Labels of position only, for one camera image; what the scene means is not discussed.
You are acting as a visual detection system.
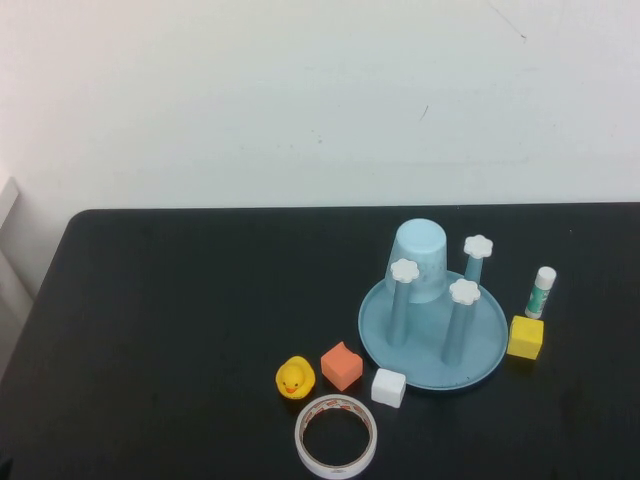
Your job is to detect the white tape roll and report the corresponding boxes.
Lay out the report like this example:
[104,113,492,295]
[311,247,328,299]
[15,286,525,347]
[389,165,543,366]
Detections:
[294,393,379,478]

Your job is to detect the white green glue stick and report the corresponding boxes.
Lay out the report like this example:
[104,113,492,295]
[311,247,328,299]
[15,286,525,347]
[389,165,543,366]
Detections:
[524,266,558,320]

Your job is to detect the yellow foam cube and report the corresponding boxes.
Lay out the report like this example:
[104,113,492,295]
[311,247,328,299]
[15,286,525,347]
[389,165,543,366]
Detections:
[506,314,546,362]

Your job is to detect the white foam cube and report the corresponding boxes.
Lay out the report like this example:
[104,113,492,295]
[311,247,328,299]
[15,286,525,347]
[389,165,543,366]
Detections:
[370,368,408,409]

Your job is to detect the light blue plastic cup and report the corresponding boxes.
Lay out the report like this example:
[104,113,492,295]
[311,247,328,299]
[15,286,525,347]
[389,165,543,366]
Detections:
[388,217,449,305]

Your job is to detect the orange foam cube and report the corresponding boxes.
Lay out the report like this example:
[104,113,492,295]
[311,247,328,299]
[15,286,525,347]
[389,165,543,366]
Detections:
[320,341,364,393]

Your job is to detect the yellow rubber duck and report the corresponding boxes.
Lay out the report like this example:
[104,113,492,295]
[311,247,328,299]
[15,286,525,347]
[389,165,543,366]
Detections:
[275,355,317,401]

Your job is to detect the blue four-peg cup stand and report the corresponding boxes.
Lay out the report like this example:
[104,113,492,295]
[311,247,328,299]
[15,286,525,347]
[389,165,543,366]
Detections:
[357,234,510,398]

